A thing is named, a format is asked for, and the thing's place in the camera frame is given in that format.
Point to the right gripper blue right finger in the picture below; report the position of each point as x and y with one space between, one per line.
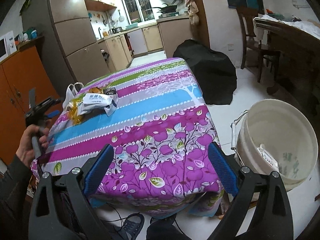
223 169

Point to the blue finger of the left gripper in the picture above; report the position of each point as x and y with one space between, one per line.
52 114

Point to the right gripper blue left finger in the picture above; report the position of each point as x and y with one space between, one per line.
95 168

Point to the yellow crinkled wrapper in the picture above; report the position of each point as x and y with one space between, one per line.
73 111

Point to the white blue snack bag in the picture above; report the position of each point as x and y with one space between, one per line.
93 101

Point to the orange snack bag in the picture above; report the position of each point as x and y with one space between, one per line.
96 90

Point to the orange white packet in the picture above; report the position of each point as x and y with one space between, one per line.
268 157

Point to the beige kitchen cabinets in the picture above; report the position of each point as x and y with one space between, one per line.
123 42

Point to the kitchen window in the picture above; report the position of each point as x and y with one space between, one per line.
138 11

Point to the person left hand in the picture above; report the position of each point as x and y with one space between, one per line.
25 150

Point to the white plastic bag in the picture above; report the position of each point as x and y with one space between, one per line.
71 91

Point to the orange wooden cabinet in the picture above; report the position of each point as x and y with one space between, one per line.
21 72

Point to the floral purple tablecloth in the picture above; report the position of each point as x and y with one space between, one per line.
160 133

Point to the black sandal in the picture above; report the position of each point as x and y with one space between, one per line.
132 226

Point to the white plastic bucket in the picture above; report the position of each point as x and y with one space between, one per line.
282 128

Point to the white microwave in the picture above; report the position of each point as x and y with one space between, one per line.
3 48

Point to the beige refrigerator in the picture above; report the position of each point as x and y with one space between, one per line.
70 52

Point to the black cloth cover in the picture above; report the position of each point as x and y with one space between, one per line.
213 70

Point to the dark wooden dining table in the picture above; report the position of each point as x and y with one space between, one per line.
294 42

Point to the black wok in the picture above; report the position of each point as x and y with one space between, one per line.
166 9

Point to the dark wooden chair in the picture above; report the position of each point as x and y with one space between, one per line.
251 41

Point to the white table cover cloth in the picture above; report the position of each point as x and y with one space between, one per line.
309 27

